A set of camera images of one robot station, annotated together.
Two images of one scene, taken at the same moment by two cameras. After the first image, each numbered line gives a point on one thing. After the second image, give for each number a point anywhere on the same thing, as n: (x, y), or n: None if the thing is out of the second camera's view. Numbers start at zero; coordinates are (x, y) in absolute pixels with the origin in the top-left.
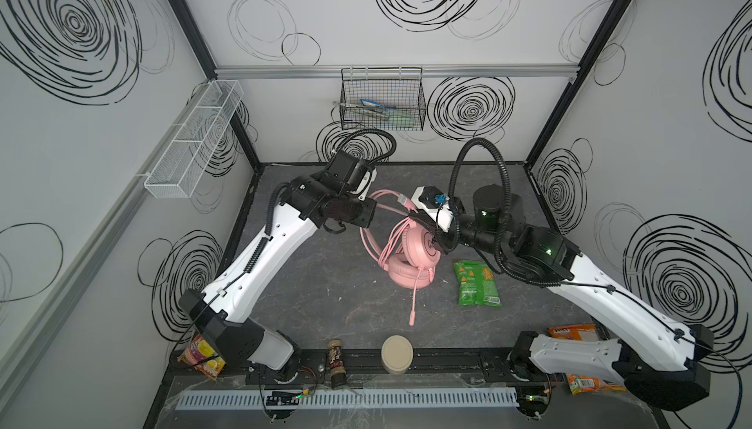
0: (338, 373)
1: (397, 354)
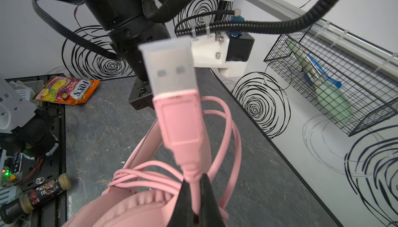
0: (12, 211)
1: None
